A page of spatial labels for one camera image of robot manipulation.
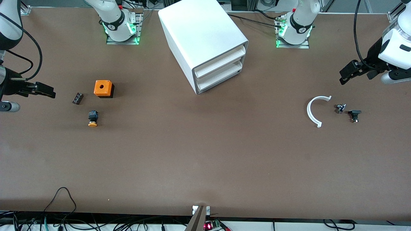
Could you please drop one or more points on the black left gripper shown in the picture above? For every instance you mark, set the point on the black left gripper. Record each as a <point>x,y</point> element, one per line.
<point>374,59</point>

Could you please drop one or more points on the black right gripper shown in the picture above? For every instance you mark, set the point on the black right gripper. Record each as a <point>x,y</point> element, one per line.
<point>10,87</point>

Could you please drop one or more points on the orange mushroom push button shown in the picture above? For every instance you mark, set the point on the orange mushroom push button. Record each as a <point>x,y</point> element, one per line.
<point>93,118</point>

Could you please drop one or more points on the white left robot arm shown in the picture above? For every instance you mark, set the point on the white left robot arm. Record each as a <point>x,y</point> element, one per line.
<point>301,12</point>

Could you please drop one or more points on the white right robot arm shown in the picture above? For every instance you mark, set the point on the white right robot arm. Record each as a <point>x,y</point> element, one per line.
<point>112,11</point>

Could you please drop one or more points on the small black silver component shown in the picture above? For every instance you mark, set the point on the small black silver component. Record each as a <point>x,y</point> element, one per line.
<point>340,107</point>

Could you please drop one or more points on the small black contact block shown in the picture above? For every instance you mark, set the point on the small black contact block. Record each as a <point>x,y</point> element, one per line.
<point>77,98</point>

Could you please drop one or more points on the circuit board with red light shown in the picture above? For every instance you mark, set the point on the circuit board with red light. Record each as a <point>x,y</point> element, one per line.
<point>212,225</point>

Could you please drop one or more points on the black switch component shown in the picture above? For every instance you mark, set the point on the black switch component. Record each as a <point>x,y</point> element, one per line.
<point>354,113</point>

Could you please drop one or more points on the white curved plastic bracket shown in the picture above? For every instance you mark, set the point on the white curved plastic bracket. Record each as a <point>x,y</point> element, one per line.
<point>309,110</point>

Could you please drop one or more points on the orange button enclosure box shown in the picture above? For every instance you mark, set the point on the orange button enclosure box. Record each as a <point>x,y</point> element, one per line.
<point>102,87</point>

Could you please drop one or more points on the aluminium corner bracket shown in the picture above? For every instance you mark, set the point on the aluminium corner bracket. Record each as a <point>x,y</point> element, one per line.
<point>394,12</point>
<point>25,9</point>

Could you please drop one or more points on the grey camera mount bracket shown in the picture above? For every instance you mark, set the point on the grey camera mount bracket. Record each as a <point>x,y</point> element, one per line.
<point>197,221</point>

